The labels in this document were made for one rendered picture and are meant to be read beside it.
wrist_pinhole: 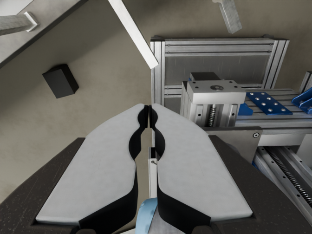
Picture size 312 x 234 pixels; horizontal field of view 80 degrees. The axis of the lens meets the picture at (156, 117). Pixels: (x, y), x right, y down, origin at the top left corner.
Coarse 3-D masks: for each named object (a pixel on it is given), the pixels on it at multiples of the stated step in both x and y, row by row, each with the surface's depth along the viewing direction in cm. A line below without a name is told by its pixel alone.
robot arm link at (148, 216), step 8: (152, 200) 40; (144, 208) 38; (152, 208) 37; (144, 216) 36; (152, 216) 36; (136, 224) 36; (144, 224) 35; (152, 224) 35; (160, 224) 35; (168, 224) 35; (136, 232) 35; (144, 232) 35; (152, 232) 35; (160, 232) 34; (168, 232) 34; (176, 232) 34
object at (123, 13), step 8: (112, 0) 49; (120, 0) 49; (120, 8) 50; (120, 16) 51; (128, 16) 51; (128, 24) 52; (128, 32) 53; (136, 32) 53; (136, 40) 54; (144, 40) 54; (144, 48) 56; (144, 56) 57; (152, 56) 57; (152, 64) 58
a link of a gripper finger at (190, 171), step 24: (168, 120) 10; (168, 144) 8; (192, 144) 8; (168, 168) 7; (192, 168) 7; (216, 168) 7; (168, 192) 6; (192, 192) 6; (216, 192) 6; (240, 192) 6; (168, 216) 6; (192, 216) 6; (216, 216) 5; (240, 216) 5
